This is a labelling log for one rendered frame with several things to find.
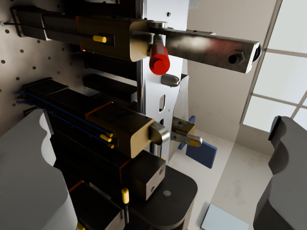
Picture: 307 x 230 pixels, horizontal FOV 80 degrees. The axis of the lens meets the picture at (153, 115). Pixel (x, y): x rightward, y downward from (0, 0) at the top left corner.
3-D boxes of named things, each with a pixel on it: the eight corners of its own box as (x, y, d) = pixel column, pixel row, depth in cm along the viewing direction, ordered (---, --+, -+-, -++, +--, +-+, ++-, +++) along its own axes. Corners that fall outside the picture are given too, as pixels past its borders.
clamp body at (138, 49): (45, 34, 50) (155, 57, 34) (5, 39, 43) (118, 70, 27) (39, 7, 47) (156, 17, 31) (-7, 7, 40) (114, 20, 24)
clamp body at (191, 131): (135, 108, 99) (196, 131, 83) (120, 118, 90) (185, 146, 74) (134, 97, 95) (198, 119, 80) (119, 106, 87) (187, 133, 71)
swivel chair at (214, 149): (156, 145, 316) (210, 170, 272) (150, 125, 276) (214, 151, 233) (172, 122, 344) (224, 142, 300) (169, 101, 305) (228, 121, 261)
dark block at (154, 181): (51, 115, 59) (165, 177, 40) (28, 125, 54) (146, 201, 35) (47, 101, 56) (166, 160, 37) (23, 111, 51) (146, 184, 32)
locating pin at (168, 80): (161, 81, 53) (182, 86, 50) (155, 84, 51) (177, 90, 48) (162, 70, 52) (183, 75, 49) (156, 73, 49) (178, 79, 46)
